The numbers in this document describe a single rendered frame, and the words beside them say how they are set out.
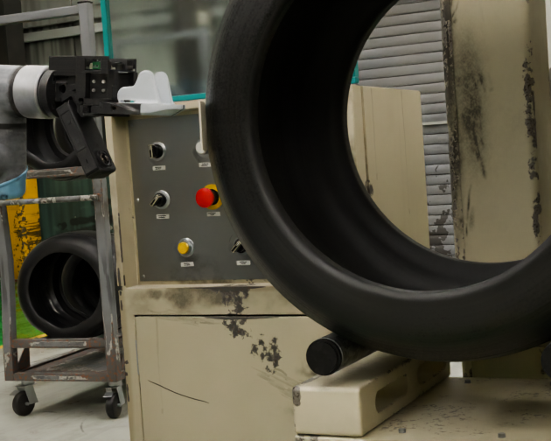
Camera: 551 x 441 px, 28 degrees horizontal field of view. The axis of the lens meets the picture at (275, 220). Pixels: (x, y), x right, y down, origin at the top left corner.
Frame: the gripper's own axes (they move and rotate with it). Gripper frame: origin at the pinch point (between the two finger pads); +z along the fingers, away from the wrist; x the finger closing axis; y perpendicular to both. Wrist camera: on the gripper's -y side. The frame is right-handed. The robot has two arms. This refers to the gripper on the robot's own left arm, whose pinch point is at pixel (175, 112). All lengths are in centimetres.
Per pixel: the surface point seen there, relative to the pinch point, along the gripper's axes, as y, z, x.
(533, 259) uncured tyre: -14, 52, -12
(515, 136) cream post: -1.8, 39.2, 27.8
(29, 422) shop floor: -150, -243, 278
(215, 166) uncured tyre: -6.3, 11.8, -9.7
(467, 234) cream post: -16.2, 33.0, 27.8
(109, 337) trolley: -106, -205, 287
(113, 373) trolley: -123, -203, 287
